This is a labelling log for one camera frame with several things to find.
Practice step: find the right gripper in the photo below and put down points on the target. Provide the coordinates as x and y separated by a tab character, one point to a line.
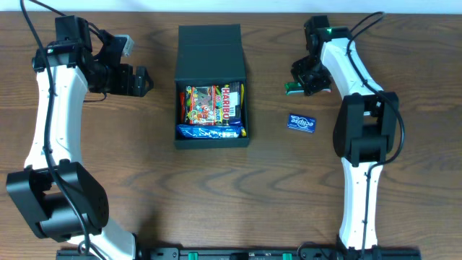
311	84

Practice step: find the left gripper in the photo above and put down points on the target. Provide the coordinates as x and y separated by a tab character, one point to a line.
129	80

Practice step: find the green mint candy roll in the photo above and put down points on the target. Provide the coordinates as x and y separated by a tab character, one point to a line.
297	88

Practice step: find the blue Eclipse mint box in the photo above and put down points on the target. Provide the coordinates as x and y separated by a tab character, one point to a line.
301	123

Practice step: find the blue Oreo snack pack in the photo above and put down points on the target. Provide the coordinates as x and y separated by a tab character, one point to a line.
211	132

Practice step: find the black Haribo candy bag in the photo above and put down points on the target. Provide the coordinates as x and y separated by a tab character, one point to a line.
208	105

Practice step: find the dark green gift box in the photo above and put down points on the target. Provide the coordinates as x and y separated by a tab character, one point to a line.
209	55

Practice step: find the yellow candy bag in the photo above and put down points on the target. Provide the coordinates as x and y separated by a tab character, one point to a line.
242	95

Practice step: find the red Hacks candy bag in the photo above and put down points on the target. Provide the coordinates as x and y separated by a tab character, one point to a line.
182	98

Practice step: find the dark blue candy bar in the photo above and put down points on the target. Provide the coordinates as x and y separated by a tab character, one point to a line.
235	104

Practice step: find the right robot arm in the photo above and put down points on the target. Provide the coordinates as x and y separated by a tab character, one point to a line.
365	127

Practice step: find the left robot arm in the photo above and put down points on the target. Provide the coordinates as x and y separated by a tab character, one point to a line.
57	197

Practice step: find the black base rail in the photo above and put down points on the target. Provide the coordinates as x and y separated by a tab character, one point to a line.
308	253

